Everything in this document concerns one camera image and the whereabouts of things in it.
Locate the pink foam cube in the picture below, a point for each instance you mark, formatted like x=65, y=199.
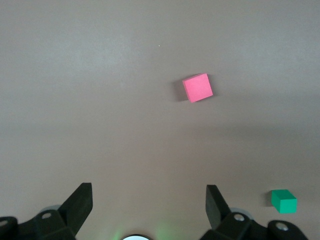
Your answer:
x=198, y=87

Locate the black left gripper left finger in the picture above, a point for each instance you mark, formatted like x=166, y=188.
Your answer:
x=77, y=205

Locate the brown table cover mat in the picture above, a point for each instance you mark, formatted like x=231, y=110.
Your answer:
x=100, y=100

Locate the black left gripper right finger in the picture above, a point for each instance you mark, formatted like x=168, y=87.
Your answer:
x=217, y=207

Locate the green foam cube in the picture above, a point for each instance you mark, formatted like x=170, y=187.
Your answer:
x=285, y=202

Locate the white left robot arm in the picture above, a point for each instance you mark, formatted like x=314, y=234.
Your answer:
x=136, y=237

